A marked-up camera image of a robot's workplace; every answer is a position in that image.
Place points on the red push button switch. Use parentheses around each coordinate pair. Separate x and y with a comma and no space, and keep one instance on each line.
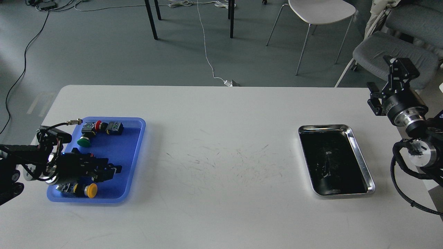
(100,126)

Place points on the silver metal tray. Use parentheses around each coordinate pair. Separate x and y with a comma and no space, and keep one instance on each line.
(334,161)

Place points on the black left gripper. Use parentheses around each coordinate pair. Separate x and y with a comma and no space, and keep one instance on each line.
(70,167)

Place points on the yellow mushroom push button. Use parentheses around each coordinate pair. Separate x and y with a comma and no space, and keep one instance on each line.
(78,190)

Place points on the blue plastic tray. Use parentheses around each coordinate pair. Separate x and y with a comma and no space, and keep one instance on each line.
(119,149)

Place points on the black switch contact block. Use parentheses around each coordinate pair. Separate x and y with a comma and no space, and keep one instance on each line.
(114,128)

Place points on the grey upholstered chair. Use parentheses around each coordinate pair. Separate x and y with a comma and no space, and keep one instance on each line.
(370,52)

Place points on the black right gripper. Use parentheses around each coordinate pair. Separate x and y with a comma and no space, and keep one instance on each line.
(399,103)

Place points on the white power adapter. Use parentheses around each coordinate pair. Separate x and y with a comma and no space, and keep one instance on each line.
(231,83)

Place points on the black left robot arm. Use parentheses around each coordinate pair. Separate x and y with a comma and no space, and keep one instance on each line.
(35,159)

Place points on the white chair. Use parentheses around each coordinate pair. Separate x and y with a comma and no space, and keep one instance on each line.
(318,12)

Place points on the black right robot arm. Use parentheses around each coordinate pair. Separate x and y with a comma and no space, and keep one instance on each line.
(420,155)

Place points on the green push button switch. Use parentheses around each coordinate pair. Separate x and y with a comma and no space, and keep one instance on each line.
(88,132)

